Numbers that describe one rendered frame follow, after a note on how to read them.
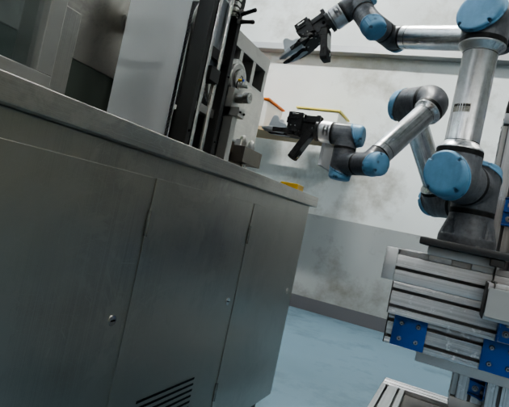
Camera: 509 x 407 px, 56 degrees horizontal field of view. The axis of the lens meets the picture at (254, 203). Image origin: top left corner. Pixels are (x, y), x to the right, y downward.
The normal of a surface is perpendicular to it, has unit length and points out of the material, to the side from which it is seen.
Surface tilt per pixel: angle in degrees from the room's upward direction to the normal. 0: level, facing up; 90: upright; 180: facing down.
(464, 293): 90
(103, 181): 90
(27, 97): 90
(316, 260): 90
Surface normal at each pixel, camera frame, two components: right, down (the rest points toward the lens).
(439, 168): -0.75, -0.04
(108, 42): 0.89, 0.18
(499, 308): -0.40, -0.11
